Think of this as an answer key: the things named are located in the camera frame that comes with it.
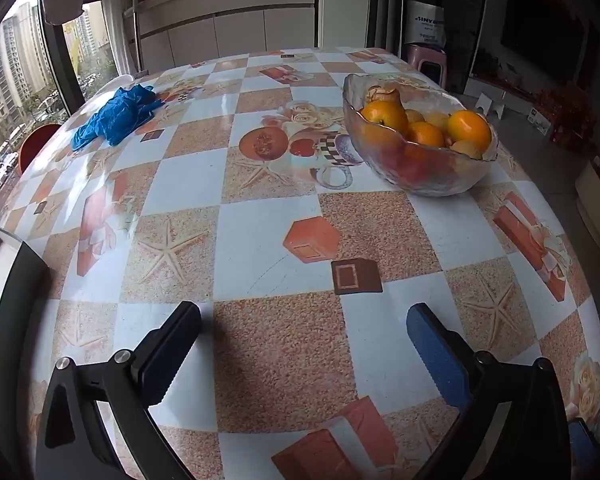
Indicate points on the red plastic chair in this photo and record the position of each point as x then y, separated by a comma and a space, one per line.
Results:
37, 142

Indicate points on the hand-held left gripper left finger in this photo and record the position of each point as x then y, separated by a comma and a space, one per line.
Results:
167, 360

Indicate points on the white plastic bag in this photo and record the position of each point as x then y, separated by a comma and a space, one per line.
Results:
425, 20

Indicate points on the large orange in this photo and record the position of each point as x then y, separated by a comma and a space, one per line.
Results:
425, 134
469, 127
384, 115

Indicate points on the black television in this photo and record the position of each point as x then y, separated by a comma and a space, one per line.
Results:
545, 45

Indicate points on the red decoration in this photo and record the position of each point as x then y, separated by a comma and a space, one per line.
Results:
567, 110

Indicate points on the glass fruit bowl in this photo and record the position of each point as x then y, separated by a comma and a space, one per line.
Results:
430, 180

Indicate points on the crumpled blue gloves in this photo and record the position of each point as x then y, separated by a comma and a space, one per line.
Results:
117, 115

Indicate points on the white kitchen cabinet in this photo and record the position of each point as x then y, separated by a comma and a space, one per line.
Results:
240, 30

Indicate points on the white cardboard box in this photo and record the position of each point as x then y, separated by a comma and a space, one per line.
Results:
485, 100

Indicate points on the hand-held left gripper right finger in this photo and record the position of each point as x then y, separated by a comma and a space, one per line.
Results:
437, 360

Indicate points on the pink plastic stool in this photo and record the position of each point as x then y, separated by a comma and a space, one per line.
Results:
420, 52

